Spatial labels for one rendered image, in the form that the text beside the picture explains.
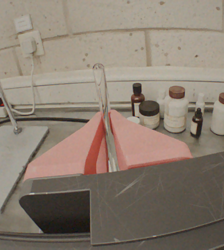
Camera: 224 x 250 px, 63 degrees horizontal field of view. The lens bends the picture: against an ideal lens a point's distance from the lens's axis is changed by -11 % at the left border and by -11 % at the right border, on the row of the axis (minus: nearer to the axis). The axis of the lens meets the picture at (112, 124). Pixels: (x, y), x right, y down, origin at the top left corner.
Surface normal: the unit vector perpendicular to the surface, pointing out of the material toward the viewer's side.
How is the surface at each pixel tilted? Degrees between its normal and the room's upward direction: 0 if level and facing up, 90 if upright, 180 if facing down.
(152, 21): 90
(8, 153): 0
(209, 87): 90
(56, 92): 90
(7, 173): 0
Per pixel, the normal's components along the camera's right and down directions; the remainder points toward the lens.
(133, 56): -0.18, 0.60
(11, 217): -0.12, -0.80
